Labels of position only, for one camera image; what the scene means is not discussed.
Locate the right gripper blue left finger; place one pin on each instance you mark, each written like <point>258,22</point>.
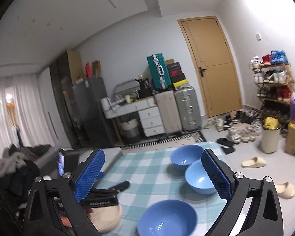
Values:
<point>86,174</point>

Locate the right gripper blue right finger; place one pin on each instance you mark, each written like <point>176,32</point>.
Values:
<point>219,173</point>

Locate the large cream plate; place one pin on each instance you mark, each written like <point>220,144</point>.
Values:
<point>105,219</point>

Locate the blue bowl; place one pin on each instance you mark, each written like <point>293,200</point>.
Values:
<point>168,217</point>
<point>198,179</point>
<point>182,157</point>

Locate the beige slipper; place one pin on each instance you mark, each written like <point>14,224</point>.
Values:
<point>256,162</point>
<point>285,190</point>

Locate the teal plaid tablecloth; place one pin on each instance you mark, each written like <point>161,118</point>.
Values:
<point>153,178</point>

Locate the dark grey refrigerator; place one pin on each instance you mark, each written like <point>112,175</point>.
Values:
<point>88,95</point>

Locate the white trash bin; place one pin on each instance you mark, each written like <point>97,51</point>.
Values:
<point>271,128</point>

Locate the silver suitcase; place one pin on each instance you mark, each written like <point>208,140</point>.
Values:
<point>188,108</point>

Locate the white drawer dresser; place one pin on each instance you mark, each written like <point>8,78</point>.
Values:
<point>148,111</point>

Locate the beige suitcase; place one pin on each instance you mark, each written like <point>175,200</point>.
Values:
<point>162,101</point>

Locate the oval mirror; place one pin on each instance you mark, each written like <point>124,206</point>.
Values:
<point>129,87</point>

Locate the stacked shoe boxes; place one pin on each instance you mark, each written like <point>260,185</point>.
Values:
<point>176,74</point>

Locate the wooden door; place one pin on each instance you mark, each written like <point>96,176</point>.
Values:
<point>213,63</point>

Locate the dark tall cabinet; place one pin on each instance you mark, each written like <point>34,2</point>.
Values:
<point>64,72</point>

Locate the teal suitcase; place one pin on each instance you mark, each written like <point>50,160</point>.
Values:
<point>159,71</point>

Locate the wooden shoe rack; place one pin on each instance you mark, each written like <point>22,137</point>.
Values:
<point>275,86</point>

